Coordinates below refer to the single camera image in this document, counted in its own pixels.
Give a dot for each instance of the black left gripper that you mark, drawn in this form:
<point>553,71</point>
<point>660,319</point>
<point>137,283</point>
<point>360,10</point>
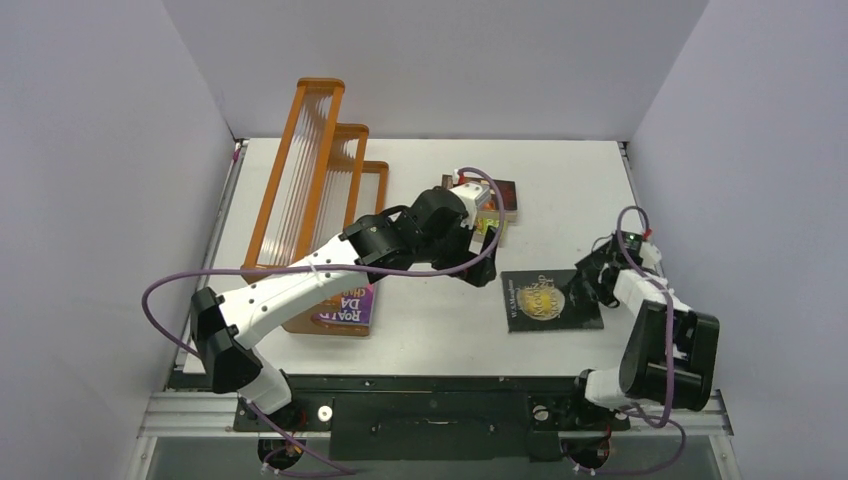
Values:
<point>465,236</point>

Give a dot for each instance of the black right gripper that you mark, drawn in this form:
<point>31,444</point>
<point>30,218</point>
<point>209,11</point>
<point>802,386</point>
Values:
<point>590,278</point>

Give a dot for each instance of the dark Moon and Sixpence book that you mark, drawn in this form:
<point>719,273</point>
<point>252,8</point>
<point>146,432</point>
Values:
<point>544,301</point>

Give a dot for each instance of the colourful Roald Dahl paperback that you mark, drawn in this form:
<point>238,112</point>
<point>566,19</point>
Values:
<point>355,310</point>

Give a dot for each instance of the orange wooden file rack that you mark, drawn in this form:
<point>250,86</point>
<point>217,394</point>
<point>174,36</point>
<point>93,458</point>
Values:
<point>320,181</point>

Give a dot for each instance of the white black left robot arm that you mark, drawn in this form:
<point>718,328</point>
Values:
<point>226,328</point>

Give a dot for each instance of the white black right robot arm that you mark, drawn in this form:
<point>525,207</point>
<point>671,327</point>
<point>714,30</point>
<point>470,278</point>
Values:
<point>669,358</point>

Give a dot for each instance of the green cover paperback book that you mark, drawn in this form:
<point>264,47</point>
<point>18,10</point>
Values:
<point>486,229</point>

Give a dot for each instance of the brown cover paperback book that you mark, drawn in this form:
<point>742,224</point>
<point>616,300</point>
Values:
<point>490,211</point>

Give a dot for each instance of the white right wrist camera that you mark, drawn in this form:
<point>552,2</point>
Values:
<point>648,252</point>

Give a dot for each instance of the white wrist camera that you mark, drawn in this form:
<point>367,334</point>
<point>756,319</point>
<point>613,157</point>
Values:
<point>648,252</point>
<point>474,196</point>

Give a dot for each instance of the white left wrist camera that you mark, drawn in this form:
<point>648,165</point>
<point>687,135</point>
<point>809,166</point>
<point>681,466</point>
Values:
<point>474,196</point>

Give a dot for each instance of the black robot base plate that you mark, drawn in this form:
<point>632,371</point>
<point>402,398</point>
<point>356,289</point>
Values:
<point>425,418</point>

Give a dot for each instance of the aluminium rail frame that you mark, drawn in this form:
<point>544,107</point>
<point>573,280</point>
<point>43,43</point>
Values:
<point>189,435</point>

